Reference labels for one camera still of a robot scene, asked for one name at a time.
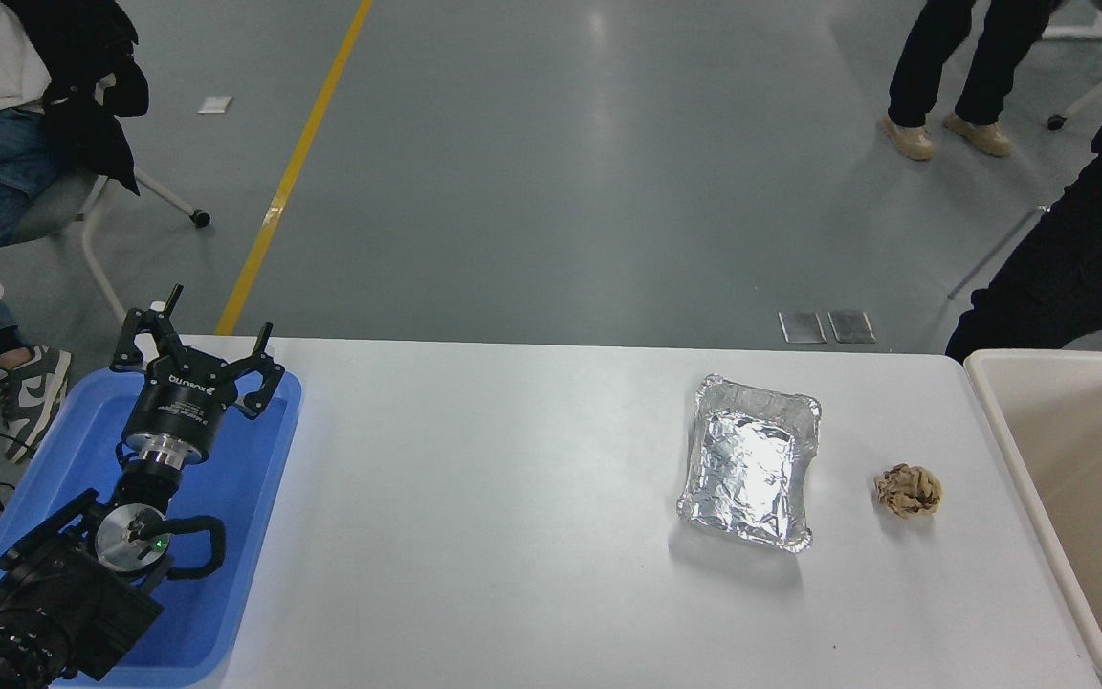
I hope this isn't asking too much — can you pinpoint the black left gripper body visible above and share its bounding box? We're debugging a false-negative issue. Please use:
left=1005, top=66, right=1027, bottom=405
left=124, top=352, right=239, bottom=453

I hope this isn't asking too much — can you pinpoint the blue plastic tray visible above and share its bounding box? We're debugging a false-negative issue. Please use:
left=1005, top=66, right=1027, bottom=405
left=0, top=367, right=303, bottom=688

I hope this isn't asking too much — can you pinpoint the grey office chair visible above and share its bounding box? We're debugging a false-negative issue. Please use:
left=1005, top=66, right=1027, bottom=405
left=11, top=72, right=212, bottom=322

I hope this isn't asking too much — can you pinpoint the black jacket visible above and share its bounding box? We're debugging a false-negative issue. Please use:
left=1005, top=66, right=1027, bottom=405
left=1, top=0, right=150, bottom=195

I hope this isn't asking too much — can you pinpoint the silver foil tray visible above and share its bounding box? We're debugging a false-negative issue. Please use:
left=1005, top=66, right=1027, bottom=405
left=675, top=373, right=822, bottom=554

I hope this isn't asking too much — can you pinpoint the metal floor plate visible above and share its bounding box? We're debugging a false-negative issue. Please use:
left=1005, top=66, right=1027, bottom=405
left=827, top=310, right=876, bottom=344
left=779, top=311, right=827, bottom=345

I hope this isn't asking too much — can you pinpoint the crumpled tan paper ball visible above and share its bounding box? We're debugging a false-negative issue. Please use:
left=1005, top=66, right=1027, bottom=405
left=874, top=464, right=943, bottom=520

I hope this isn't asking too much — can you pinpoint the walking person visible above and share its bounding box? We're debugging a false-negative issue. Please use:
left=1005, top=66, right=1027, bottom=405
left=878, top=0, right=1059, bottom=161

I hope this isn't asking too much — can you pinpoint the large pale bin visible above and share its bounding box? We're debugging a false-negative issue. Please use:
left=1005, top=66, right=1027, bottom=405
left=962, top=349, right=1102, bottom=689

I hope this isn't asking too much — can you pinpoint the person beside bin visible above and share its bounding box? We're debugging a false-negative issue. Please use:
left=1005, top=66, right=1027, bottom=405
left=945, top=38, right=1102, bottom=365

